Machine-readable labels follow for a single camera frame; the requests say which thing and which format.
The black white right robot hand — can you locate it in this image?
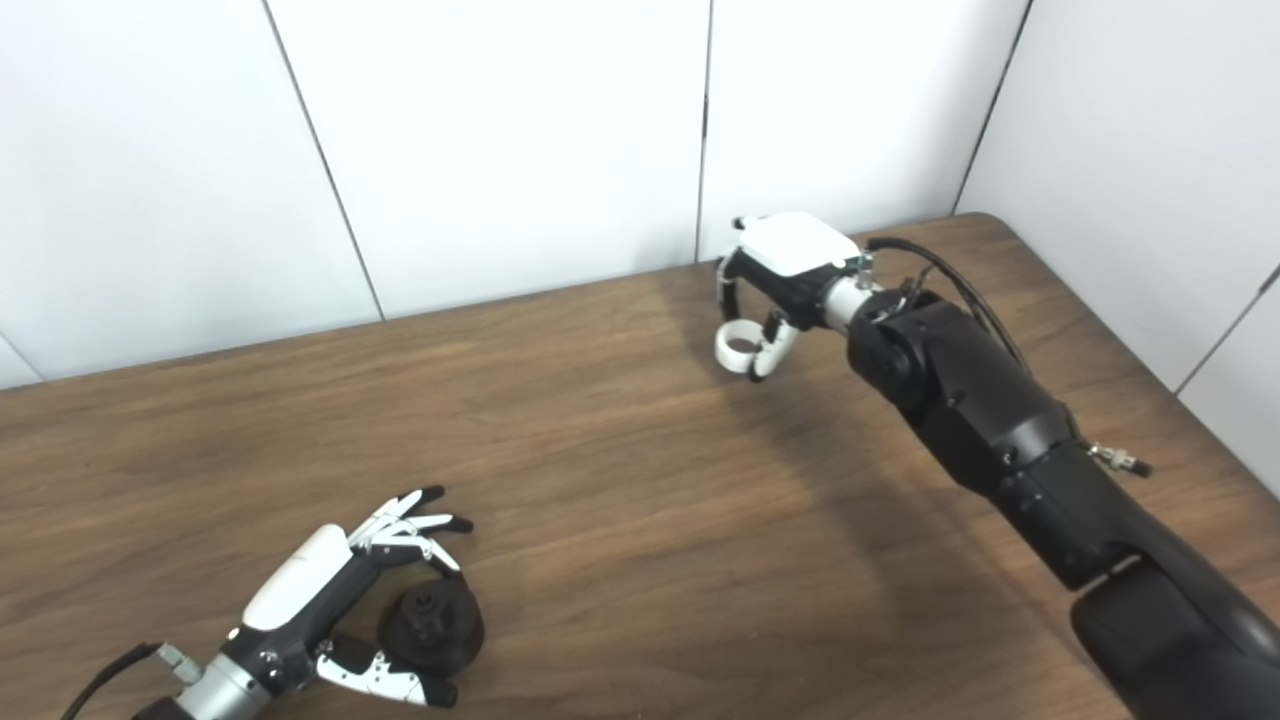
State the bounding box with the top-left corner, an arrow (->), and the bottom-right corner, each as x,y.
714,212 -> 863,383

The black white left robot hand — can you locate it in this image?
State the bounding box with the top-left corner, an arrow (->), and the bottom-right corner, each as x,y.
218,486 -> 475,709

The white ring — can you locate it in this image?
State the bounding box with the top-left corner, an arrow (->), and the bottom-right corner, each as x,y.
714,321 -> 769,374

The round black part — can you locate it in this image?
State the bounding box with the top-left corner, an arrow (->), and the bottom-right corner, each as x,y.
380,585 -> 485,671

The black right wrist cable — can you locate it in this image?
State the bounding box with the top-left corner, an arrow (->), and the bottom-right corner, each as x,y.
855,237 -> 1153,478

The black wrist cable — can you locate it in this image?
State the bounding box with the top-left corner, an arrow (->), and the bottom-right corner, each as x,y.
855,237 -> 1153,478
60,642 -> 206,720

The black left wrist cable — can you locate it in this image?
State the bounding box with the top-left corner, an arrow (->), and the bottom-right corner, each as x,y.
60,642 -> 206,720

